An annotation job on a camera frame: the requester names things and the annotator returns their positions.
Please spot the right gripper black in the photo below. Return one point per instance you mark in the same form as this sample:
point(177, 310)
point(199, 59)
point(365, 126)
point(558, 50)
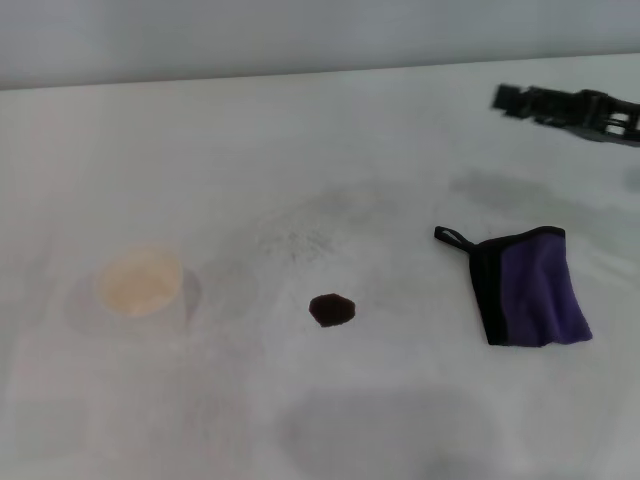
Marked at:
point(597, 115)

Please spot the purple rag with black trim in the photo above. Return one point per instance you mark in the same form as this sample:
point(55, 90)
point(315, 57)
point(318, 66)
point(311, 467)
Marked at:
point(535, 295)

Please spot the black water stain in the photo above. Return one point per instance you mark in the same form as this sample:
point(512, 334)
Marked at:
point(331, 310)

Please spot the white paper cup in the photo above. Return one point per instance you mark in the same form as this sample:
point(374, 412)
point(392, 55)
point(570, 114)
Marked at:
point(140, 282)

